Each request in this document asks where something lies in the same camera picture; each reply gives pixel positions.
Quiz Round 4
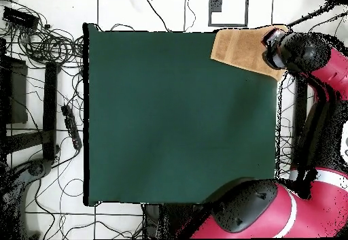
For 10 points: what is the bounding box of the tan terry towel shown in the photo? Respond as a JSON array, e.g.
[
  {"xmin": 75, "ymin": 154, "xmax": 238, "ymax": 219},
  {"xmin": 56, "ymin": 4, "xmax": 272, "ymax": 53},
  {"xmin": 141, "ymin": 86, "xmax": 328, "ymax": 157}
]
[{"xmin": 210, "ymin": 25, "xmax": 289, "ymax": 82}]

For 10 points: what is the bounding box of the black flat panel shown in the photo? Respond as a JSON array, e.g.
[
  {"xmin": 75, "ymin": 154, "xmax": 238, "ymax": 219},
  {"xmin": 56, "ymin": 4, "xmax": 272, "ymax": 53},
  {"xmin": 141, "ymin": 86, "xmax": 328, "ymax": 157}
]
[{"xmin": 0, "ymin": 56, "xmax": 29, "ymax": 125}]

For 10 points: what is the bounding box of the dark green table cloth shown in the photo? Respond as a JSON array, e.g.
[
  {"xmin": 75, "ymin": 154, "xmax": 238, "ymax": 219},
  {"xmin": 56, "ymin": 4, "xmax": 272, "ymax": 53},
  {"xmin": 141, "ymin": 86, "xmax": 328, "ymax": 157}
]
[{"xmin": 82, "ymin": 22, "xmax": 285, "ymax": 207}]

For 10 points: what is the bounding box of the black power strip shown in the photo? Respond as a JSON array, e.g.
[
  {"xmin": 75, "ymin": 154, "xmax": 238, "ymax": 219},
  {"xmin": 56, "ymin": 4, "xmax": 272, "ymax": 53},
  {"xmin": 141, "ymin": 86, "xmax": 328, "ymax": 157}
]
[{"xmin": 60, "ymin": 104, "xmax": 83, "ymax": 150}]

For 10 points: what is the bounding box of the black tripod base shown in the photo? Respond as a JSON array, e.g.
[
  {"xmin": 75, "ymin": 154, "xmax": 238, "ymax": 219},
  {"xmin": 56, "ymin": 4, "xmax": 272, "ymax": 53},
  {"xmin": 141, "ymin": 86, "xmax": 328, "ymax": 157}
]
[{"xmin": 10, "ymin": 158, "xmax": 55, "ymax": 186}]

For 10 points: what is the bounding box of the black rod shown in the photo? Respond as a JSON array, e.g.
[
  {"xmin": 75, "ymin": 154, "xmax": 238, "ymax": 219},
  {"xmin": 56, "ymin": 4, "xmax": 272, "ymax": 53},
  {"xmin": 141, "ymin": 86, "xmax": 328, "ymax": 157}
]
[{"xmin": 288, "ymin": 5, "xmax": 334, "ymax": 27}]

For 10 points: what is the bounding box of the black box device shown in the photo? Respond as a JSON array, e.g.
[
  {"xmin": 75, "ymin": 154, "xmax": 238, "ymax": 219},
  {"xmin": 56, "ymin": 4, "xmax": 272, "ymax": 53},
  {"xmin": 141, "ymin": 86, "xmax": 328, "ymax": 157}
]
[{"xmin": 1, "ymin": 6, "xmax": 40, "ymax": 31}]

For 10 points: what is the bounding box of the grey square frame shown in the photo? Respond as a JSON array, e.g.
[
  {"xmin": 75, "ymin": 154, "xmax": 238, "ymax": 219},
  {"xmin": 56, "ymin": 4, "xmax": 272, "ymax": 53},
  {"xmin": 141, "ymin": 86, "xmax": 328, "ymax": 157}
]
[{"xmin": 208, "ymin": 0, "xmax": 249, "ymax": 28}]

